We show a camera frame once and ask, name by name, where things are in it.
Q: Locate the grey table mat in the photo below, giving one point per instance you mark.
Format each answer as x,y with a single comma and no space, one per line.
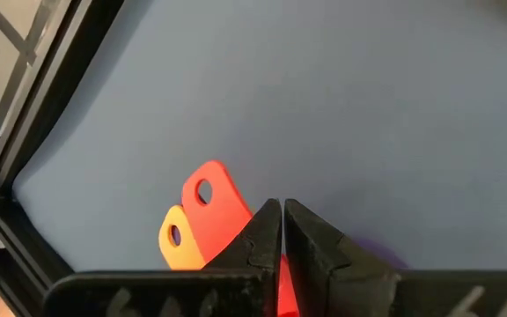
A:
324,110

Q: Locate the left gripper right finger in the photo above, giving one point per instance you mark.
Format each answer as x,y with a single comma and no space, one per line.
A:
346,286

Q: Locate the red measuring cup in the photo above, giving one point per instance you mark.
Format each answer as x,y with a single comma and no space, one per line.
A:
218,216

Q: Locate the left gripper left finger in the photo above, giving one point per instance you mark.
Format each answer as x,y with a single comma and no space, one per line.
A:
236,290

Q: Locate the purple measuring cup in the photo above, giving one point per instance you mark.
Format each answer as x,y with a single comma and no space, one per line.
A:
381,257

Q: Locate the orange measuring cup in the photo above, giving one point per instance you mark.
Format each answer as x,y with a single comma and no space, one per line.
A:
183,251

